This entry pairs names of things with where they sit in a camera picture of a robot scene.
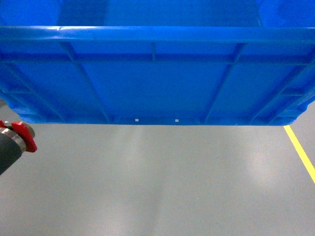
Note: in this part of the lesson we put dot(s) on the blue plastic crate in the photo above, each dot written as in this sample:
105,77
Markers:
158,62

